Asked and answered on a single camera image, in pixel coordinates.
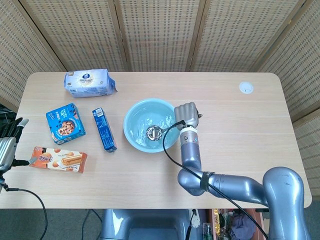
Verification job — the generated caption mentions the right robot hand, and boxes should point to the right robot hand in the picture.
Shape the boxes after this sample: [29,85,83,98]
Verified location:
[173,101,203,130]

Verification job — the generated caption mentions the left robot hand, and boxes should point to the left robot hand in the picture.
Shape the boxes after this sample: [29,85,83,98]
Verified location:
[0,117,38,173]

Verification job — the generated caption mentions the metal ladle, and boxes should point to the metal ladle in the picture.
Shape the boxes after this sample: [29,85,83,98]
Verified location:
[146,122,179,142]

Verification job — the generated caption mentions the grey robot base body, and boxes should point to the grey robot base body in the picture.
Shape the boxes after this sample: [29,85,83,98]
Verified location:
[99,208,201,240]

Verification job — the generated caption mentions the light blue bowl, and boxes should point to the light blue bowl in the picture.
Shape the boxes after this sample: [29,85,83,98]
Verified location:
[123,98,180,154]

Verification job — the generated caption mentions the orange wafer roll box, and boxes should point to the orange wafer roll box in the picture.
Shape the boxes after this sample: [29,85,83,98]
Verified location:
[29,146,88,175]

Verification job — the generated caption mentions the blue chocolate chip cookie box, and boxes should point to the blue chocolate chip cookie box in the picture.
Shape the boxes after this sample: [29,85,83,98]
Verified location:
[45,103,87,146]

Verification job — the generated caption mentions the woven bamboo folding screen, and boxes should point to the woven bamboo folding screen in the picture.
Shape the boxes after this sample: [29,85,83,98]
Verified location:
[0,0,320,142]

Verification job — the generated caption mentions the narrow dark blue box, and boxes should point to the narrow dark blue box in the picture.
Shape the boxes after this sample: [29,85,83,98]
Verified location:
[91,107,118,153]

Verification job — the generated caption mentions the pale blue tissue pack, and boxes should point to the pale blue tissue pack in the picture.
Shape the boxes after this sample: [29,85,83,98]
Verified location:
[63,68,118,99]

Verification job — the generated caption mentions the white power strip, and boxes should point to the white power strip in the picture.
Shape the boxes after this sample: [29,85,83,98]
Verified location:
[190,208,201,230]

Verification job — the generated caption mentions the green plastic bottle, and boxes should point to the green plastic bottle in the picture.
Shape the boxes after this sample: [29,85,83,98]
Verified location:
[201,222,213,240]

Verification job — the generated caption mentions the purple cloth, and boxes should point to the purple cloth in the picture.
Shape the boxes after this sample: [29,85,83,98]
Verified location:
[229,213,257,240]

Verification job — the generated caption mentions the brown cardboard box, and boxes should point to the brown cardboard box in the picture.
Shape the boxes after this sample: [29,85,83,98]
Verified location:
[208,208,268,240]

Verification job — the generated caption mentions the black right hand cable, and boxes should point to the black right hand cable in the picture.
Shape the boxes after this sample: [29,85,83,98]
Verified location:
[162,120,270,240]

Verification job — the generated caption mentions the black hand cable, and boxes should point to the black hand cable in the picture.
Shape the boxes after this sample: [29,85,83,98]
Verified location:
[3,186,49,240]
[162,120,270,240]

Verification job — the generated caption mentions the black left hand cable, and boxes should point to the black left hand cable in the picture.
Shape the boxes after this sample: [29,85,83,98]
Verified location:
[3,186,49,240]

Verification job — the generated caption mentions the white round cable grommet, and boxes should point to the white round cable grommet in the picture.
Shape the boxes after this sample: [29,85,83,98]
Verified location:
[238,81,255,95]

